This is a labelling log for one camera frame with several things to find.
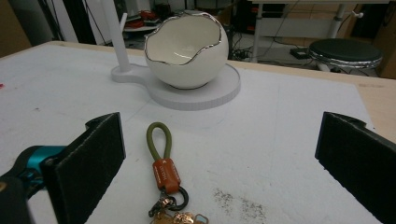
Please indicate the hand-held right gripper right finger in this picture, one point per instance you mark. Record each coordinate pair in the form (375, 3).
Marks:
(361, 165)

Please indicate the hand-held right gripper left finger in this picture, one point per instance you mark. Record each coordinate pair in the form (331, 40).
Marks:
(84, 168)

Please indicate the black round stool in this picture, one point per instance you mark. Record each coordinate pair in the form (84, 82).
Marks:
(345, 49)

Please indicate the black power strip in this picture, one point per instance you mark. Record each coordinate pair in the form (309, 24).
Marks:
(299, 53)

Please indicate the white eggshell-shaped bowl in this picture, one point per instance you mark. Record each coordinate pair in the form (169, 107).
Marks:
(186, 73)

